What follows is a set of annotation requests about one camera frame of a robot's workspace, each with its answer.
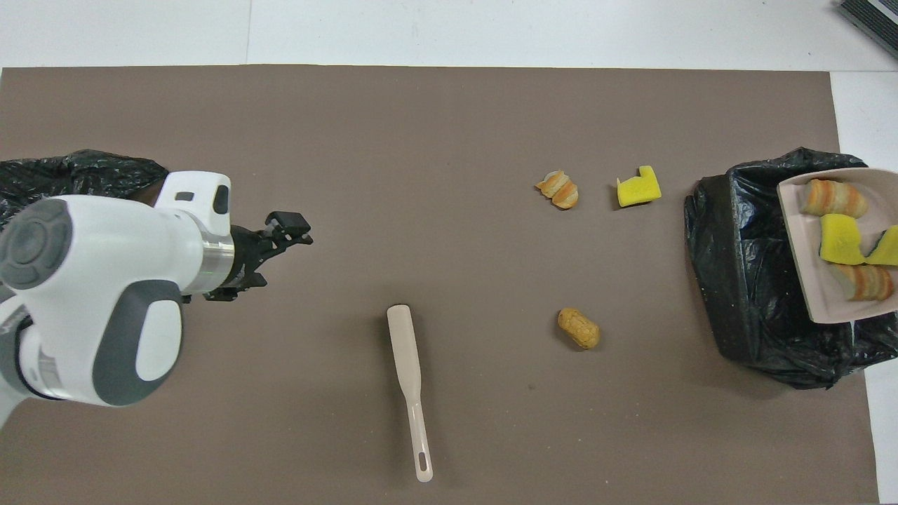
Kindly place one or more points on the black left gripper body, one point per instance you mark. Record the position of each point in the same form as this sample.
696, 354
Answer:
245, 256

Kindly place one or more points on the brown bread roll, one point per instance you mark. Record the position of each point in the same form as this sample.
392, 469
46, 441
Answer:
579, 328

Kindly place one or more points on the notched yellow sponge piece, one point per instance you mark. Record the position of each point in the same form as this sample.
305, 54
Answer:
638, 191

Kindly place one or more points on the beige plastic dustpan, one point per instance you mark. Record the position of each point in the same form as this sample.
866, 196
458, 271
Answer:
803, 280

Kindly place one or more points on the pale croissant piece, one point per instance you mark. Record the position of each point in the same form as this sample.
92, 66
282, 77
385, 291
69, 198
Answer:
835, 198

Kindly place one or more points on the orange striped croissant piece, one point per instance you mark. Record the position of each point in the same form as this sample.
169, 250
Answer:
864, 282

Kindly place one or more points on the small yellow sponge piece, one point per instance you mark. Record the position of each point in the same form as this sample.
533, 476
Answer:
887, 249

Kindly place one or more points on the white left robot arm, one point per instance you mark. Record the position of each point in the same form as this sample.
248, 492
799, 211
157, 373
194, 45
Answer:
91, 280

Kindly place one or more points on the black trash bag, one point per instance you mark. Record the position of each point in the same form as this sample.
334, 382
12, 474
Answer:
736, 294
105, 168

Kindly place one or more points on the brown table mat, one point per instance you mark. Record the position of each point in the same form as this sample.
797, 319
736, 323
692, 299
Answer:
449, 140

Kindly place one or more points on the black ribbed device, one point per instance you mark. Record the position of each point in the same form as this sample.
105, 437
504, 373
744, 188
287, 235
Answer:
873, 17

